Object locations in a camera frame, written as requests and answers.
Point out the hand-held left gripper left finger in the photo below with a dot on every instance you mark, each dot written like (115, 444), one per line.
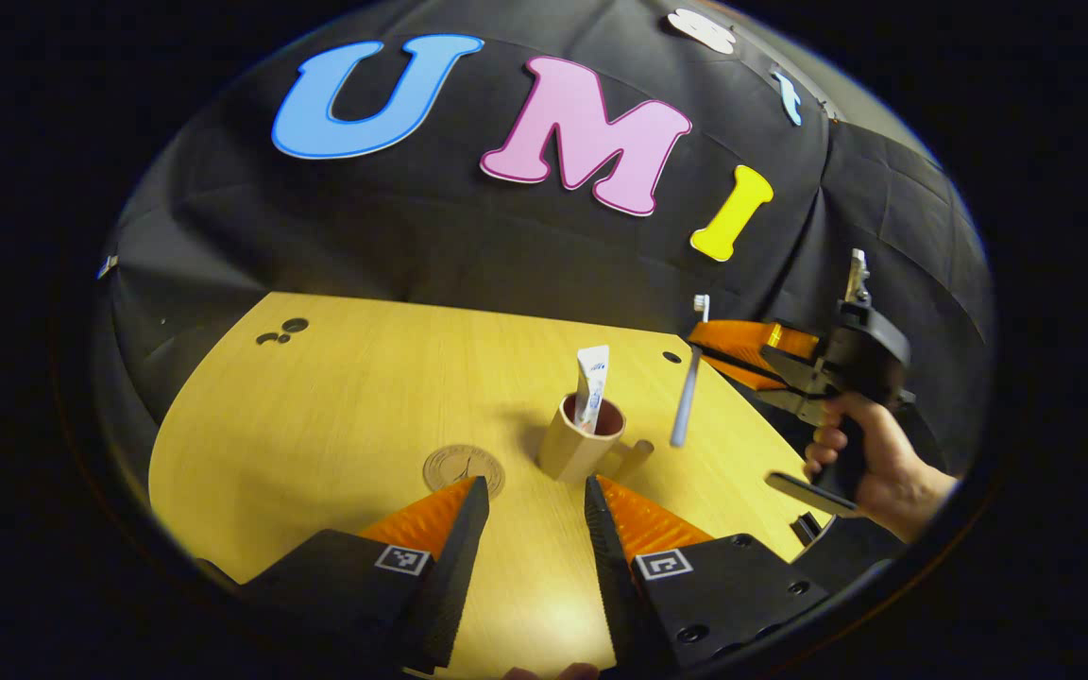
(454, 576)

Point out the black desk edge clamp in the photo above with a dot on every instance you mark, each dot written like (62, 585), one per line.
(807, 527)

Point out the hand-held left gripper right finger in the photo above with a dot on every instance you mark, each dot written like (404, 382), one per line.
(615, 576)

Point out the black backdrop cloth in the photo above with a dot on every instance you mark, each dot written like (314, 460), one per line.
(412, 236)

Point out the white cloth clip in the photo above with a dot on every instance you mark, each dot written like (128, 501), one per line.
(107, 266)

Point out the round wooden coaster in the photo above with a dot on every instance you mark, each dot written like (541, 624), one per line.
(454, 465)

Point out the pale blue toothbrush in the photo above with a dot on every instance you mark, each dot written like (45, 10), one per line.
(686, 406)

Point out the white toothpaste tube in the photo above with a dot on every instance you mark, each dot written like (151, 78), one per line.
(591, 382)

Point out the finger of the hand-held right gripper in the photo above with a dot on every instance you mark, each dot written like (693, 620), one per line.
(756, 335)
(766, 380)

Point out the wooden desktop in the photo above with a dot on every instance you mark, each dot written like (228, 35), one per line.
(336, 406)

